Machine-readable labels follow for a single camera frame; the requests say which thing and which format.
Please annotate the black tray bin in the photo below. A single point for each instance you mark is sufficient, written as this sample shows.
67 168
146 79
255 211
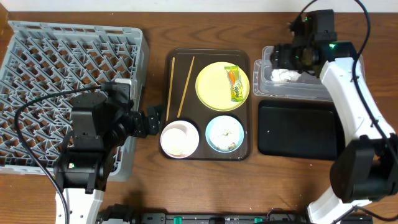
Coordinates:
300 129

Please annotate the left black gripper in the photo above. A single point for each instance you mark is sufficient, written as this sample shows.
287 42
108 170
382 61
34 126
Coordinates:
144 123

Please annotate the right wooden chopstick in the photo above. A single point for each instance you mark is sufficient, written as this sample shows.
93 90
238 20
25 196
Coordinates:
185 88

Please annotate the grey plastic dish rack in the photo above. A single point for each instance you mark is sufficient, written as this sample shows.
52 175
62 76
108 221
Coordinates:
49 58

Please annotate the crumpled white tissue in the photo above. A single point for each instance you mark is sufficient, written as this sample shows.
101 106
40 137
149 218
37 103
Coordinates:
284 75

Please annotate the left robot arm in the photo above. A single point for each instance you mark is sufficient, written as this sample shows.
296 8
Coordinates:
102 121

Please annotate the rice and food scraps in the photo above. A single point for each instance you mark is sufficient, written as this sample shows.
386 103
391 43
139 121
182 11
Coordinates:
225 137

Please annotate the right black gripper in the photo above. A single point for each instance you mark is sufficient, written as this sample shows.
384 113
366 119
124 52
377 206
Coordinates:
278 56

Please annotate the yellow plate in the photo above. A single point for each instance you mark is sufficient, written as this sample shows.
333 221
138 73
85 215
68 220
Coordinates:
214 90

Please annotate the light blue bowl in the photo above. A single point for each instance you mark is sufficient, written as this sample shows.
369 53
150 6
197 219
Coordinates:
224 119

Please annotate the pink bowl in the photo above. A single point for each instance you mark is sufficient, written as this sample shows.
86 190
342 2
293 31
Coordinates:
179 139

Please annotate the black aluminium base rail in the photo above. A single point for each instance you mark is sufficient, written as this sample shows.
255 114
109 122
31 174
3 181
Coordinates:
126 214

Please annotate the left wooden chopstick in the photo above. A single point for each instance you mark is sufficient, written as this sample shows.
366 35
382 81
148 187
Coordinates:
170 88

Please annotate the clear plastic waste bin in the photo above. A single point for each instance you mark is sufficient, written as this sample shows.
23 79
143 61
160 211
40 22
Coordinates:
307 87

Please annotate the dark brown serving tray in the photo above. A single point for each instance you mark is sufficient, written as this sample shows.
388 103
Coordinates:
194 111

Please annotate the wooden chopstick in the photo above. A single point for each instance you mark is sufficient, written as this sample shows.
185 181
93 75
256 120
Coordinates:
185 88
170 88

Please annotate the green orange snack wrapper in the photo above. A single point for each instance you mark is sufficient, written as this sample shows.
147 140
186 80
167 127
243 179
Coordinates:
235 83

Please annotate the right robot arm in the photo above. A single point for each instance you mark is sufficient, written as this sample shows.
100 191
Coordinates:
366 170

